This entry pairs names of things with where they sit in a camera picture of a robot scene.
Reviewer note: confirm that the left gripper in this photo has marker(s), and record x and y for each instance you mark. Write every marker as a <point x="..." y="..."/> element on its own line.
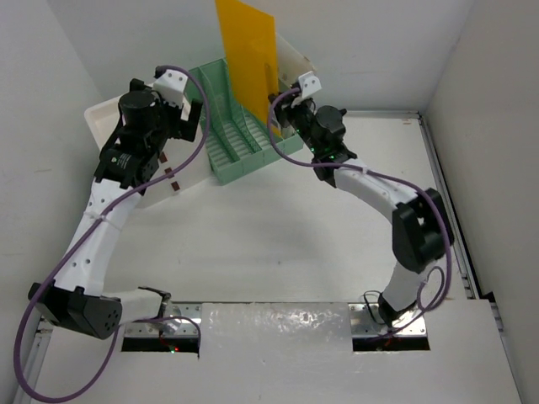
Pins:
<point x="180" y="129"/>

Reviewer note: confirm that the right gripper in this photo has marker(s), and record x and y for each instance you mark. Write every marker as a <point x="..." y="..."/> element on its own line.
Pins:
<point x="285" y="111"/>

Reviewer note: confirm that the orange plastic folder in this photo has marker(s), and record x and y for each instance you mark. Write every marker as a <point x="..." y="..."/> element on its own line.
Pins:
<point x="249" y="40"/>

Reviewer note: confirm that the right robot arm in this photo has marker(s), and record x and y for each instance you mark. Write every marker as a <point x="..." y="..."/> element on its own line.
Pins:
<point x="421" y="234"/>

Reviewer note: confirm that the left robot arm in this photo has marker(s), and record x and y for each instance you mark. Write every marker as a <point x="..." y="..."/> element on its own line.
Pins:
<point x="149" y="116"/>

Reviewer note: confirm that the green file organizer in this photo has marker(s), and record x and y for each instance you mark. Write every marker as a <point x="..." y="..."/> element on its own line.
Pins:
<point x="238" y="142"/>

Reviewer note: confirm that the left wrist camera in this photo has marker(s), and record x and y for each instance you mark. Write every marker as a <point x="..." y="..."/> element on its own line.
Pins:
<point x="170" y="85"/>

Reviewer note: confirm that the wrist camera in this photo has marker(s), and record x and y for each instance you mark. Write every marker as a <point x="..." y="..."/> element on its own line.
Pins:
<point x="307" y="85"/>
<point x="170" y="85"/>

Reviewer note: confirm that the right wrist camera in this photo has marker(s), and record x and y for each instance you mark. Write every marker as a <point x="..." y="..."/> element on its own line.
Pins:
<point x="307" y="85"/>

